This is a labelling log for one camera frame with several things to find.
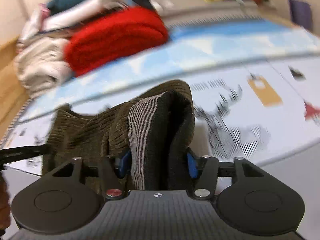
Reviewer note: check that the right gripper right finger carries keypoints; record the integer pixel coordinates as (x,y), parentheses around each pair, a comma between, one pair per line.
(204,173)

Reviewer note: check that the red folded blanket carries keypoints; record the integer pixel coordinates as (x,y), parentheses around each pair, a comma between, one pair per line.
(119,34)

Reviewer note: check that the brown corduroy pants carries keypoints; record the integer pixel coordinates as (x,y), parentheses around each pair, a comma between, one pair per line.
(156,128)

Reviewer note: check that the white folded bedding stack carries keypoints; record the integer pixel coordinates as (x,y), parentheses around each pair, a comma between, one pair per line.
(43,23)

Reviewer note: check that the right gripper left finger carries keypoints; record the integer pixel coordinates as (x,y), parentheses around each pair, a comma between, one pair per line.
(113,174)

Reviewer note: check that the wooden bed frame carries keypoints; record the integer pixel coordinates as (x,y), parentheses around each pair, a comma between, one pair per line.
(13,95)

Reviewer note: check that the purple folder against wall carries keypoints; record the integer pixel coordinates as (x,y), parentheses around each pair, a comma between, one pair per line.
(301,13)

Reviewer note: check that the cream folded quilt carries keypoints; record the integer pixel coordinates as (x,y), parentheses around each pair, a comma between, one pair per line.
(42,66)

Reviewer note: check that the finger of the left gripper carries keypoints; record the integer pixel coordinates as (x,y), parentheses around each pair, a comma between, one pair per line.
(10,155)

